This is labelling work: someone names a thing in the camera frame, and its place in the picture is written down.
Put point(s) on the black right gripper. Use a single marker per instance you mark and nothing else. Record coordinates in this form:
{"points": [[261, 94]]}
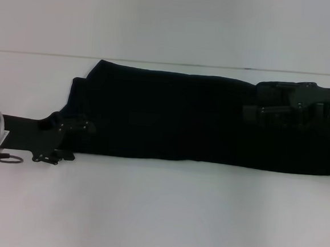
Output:
{"points": [[321, 98]]}

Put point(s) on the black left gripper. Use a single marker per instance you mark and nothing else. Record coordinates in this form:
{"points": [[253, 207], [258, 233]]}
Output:
{"points": [[38, 136]]}

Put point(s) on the black shirt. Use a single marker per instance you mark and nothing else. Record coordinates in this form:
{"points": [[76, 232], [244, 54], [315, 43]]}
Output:
{"points": [[182, 116]]}

